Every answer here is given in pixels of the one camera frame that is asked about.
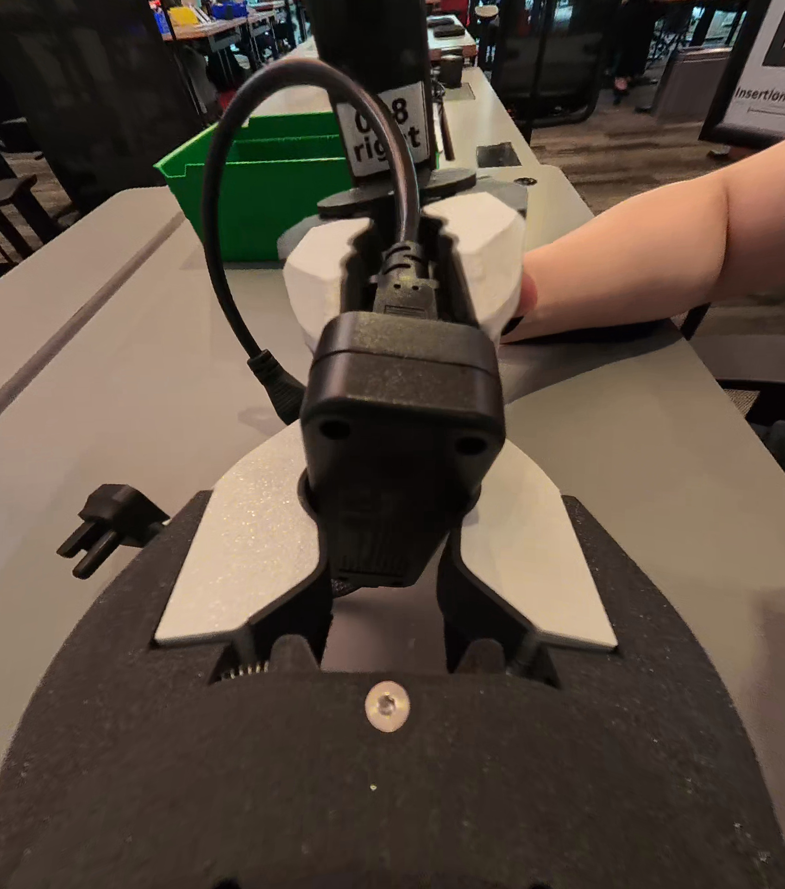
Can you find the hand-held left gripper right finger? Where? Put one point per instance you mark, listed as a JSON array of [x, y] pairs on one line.
[[531, 555]]

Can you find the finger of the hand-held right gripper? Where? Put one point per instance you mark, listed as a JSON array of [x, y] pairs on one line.
[[316, 278], [493, 257]]

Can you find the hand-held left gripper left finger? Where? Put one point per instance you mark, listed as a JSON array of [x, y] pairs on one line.
[[246, 542]]

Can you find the person's right forearm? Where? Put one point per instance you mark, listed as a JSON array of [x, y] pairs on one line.
[[677, 243]]

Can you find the loose black plug adapter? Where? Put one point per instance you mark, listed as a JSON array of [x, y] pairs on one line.
[[114, 521]]

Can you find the person's right hand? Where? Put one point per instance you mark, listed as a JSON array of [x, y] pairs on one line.
[[548, 292]]

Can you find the small black cup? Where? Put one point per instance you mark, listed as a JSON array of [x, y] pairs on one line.
[[451, 69]]

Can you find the green plastic bin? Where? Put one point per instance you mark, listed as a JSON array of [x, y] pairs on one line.
[[260, 187]]

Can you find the cluttered wooden desk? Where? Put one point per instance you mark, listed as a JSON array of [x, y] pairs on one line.
[[225, 28]]

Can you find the black mesh chair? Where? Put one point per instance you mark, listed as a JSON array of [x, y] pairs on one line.
[[545, 62]]

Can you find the grey waste bin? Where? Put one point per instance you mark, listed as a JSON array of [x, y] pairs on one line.
[[691, 87]]

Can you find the dark partition panel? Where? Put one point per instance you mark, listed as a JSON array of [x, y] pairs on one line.
[[86, 83]]

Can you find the black office chair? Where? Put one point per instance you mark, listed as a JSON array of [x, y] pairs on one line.
[[767, 358]]

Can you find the black slatted chair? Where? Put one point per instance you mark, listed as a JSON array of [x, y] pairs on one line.
[[10, 187]]

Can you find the black framed sign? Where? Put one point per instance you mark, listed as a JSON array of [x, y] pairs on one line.
[[781, 90]]

